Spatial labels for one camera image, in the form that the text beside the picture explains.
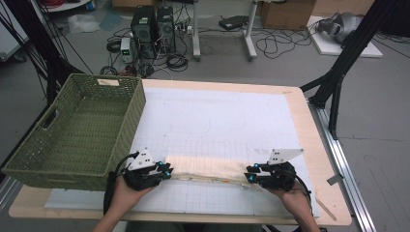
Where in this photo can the thin wooden strip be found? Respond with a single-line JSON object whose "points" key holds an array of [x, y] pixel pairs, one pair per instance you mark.
{"points": [[325, 208]]}

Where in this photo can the black computer tower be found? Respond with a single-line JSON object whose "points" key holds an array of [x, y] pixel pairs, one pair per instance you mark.
{"points": [[166, 29], [143, 30]]}

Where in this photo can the white grid mat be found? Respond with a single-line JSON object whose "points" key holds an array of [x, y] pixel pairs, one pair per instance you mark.
{"points": [[209, 106]]}

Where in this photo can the black metal stand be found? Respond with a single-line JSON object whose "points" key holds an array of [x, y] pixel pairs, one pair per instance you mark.
{"points": [[354, 42], [35, 32]]}

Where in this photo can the cream egg-print cloth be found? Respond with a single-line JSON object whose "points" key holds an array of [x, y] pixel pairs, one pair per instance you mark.
{"points": [[209, 167]]}

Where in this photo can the person's right hand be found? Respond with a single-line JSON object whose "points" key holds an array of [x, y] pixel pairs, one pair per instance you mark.
{"points": [[293, 201]]}

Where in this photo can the teal sheet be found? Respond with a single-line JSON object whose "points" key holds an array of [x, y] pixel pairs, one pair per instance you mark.
{"points": [[111, 21]]}

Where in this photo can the person's left hand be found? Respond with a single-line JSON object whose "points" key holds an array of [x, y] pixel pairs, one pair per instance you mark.
{"points": [[129, 196]]}

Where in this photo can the grey tape piece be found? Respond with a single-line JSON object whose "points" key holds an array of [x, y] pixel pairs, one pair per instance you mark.
{"points": [[335, 179]]}

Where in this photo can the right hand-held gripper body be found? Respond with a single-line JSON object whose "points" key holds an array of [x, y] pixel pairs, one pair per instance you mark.
{"points": [[278, 175]]}

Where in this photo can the green woven basket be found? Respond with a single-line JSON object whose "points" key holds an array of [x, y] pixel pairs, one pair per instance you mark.
{"points": [[80, 129]]}

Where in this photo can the aluminium frame rail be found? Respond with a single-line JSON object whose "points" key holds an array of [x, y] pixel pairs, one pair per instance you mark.
{"points": [[6, 191], [338, 161]]}

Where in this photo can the brown cardboard box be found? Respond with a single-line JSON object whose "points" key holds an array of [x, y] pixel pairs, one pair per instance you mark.
{"points": [[286, 14]]}

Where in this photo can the grey rounded device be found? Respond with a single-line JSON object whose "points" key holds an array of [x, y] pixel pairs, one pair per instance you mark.
{"points": [[345, 25]]}

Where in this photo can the white floor board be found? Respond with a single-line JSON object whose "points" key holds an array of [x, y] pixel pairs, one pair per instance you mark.
{"points": [[325, 48]]}

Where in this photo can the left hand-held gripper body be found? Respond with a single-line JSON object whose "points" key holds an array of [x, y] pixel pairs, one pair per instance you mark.
{"points": [[141, 177]]}

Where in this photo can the white power supply box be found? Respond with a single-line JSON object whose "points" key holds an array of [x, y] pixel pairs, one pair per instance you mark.
{"points": [[126, 50]]}

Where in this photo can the black flat case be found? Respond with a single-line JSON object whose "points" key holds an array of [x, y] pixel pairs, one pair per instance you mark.
{"points": [[232, 22]]}

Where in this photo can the white desk frame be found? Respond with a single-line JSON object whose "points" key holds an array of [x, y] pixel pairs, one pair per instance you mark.
{"points": [[195, 32]]}

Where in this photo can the white round table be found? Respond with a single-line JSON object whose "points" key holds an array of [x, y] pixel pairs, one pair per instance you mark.
{"points": [[64, 5]]}

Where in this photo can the clear plastic bag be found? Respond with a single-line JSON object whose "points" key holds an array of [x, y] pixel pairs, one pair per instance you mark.
{"points": [[83, 23]]}

